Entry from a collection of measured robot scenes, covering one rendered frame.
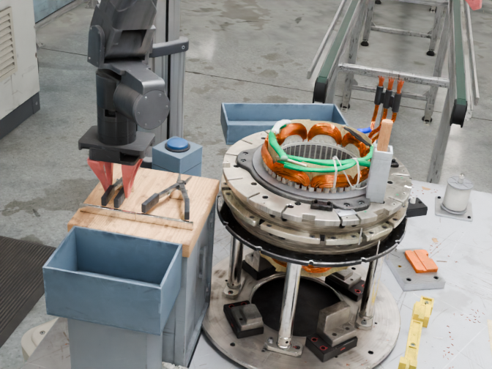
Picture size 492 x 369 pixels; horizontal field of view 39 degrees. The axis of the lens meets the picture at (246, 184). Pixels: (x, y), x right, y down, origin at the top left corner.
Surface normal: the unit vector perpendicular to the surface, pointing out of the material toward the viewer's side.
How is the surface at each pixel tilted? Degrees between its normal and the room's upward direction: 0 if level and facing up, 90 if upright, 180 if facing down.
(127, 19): 111
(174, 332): 90
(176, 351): 90
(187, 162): 90
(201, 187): 0
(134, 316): 90
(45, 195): 0
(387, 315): 0
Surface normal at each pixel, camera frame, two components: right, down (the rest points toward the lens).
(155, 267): -0.18, 0.48
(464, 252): 0.07, -0.86
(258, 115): 0.14, 0.51
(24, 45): 0.96, 0.18
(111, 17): -0.73, 0.22
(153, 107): 0.63, 0.41
